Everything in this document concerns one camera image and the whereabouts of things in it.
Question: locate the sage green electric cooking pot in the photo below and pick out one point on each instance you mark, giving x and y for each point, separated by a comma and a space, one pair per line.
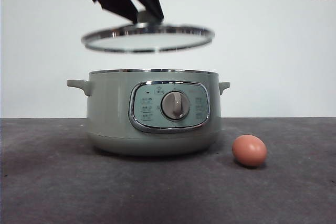
110, 111

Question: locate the brown egg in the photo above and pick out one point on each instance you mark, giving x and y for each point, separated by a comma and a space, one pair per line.
249, 151

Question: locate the glass lid with green knob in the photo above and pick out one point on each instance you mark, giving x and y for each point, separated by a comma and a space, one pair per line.
147, 41

